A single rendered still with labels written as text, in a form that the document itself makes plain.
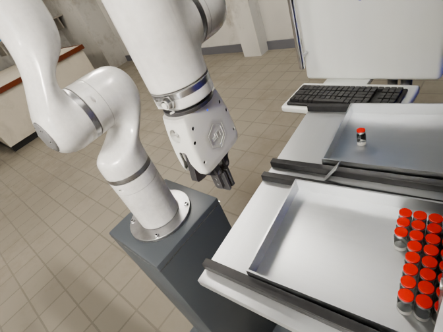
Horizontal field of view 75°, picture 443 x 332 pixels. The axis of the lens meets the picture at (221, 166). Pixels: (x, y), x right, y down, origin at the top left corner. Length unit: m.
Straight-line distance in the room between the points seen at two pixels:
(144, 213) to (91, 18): 6.46
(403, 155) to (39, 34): 0.81
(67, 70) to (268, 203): 5.02
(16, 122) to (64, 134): 4.69
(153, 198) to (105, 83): 0.30
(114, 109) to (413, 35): 0.97
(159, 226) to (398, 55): 0.99
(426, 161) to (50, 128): 0.80
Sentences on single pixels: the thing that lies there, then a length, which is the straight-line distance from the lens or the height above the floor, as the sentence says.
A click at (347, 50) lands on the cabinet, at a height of 0.93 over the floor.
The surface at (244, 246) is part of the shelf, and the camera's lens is 0.67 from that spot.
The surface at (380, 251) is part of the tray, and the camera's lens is 0.63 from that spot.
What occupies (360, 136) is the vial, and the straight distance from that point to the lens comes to 0.83.
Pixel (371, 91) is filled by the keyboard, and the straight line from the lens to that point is 1.19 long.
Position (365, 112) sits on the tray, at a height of 0.88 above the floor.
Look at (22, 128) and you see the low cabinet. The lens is 5.35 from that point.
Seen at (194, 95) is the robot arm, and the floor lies 1.27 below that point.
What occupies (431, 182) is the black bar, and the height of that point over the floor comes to 0.90.
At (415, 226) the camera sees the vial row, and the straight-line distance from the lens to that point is 0.61.
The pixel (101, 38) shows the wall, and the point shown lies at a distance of 7.11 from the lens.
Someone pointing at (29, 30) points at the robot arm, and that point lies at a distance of 0.65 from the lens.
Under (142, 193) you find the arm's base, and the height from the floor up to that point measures 1.00.
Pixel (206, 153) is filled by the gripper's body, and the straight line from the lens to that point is 0.42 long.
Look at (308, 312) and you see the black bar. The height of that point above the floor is 0.90.
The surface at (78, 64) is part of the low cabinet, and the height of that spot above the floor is 0.62.
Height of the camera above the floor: 1.41
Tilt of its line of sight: 36 degrees down
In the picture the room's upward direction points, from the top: 24 degrees counter-clockwise
